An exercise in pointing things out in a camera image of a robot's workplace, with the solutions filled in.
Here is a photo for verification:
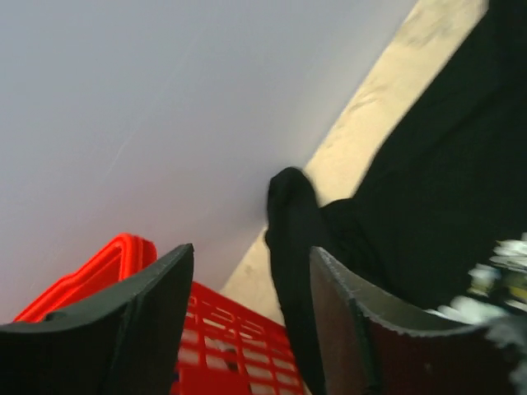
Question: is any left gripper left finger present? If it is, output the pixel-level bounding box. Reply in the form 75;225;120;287
1;244;194;394

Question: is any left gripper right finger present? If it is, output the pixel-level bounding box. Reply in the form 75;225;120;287
310;248;526;394

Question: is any black printed t-shirt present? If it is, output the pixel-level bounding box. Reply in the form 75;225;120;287
265;1;526;394

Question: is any red plastic shopping basket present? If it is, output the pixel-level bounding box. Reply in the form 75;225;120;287
15;234;306;395

